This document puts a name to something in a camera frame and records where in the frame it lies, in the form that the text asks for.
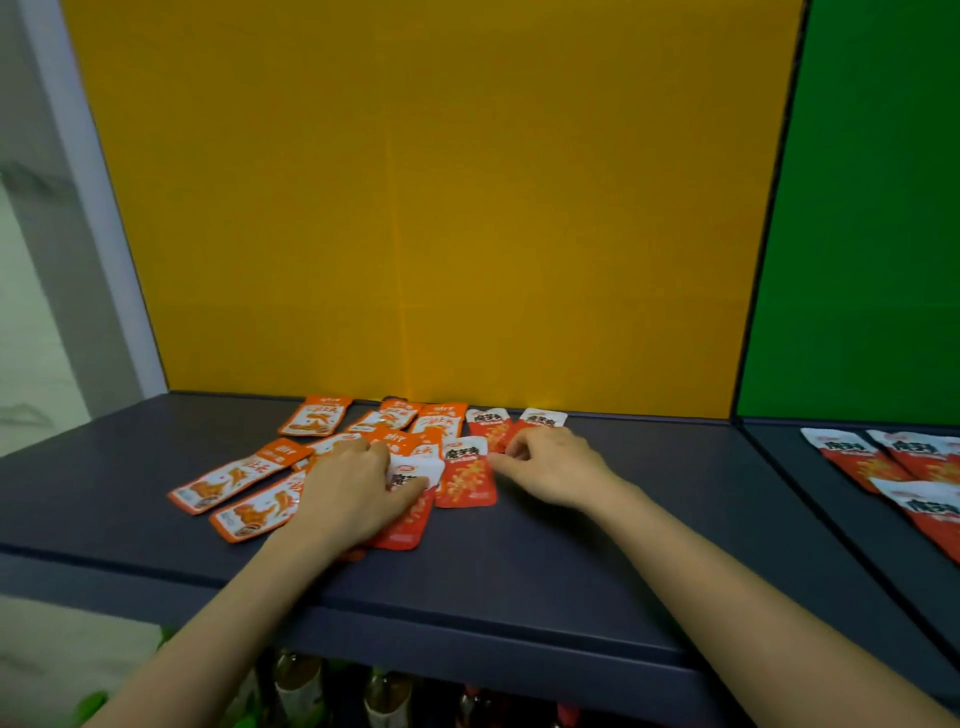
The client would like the person's right hand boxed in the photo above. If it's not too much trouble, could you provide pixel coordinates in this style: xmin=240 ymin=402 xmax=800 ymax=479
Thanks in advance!
xmin=487 ymin=426 xmax=624 ymax=515

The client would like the person's left hand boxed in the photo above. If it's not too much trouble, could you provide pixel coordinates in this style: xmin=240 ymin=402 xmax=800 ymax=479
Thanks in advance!
xmin=288 ymin=437 xmax=430 ymax=558

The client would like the red snack packet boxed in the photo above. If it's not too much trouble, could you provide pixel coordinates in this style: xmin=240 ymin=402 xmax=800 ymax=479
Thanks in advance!
xmin=866 ymin=429 xmax=960 ymax=485
xmin=366 ymin=453 xmax=447 ymax=552
xmin=870 ymin=478 xmax=960 ymax=564
xmin=435 ymin=436 xmax=499 ymax=510
xmin=498 ymin=407 xmax=569 ymax=451
xmin=465 ymin=407 xmax=517 ymax=455
xmin=800 ymin=427 xmax=916 ymax=494

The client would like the person's left forearm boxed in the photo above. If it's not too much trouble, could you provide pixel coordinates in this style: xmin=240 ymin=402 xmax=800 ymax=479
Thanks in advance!
xmin=82 ymin=519 xmax=354 ymax=728

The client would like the person's right forearm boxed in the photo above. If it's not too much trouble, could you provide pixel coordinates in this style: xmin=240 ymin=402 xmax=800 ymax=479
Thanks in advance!
xmin=585 ymin=480 xmax=960 ymax=728

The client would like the dark grey shelf board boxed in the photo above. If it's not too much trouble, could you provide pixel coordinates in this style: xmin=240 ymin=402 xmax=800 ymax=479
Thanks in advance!
xmin=738 ymin=418 xmax=960 ymax=669
xmin=0 ymin=391 xmax=960 ymax=728

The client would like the pile of orange packets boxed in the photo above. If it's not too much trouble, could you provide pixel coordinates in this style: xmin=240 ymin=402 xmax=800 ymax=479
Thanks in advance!
xmin=167 ymin=394 xmax=470 ymax=545

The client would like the clear bottle with white label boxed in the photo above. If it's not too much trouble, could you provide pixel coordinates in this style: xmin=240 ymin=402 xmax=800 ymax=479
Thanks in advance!
xmin=272 ymin=650 xmax=326 ymax=728
xmin=363 ymin=669 xmax=414 ymax=728

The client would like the dark bottle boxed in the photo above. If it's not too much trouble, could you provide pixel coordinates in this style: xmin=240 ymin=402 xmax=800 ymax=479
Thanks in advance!
xmin=456 ymin=685 xmax=505 ymax=728

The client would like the yellow back panel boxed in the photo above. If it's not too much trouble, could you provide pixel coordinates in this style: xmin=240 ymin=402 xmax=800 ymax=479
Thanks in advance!
xmin=60 ymin=0 xmax=805 ymax=420

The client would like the green back panel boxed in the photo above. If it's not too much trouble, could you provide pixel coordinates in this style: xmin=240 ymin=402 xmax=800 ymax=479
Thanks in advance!
xmin=735 ymin=0 xmax=960 ymax=427

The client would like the white frame post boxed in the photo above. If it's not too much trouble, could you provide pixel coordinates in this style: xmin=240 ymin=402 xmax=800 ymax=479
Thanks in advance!
xmin=16 ymin=0 xmax=168 ymax=400

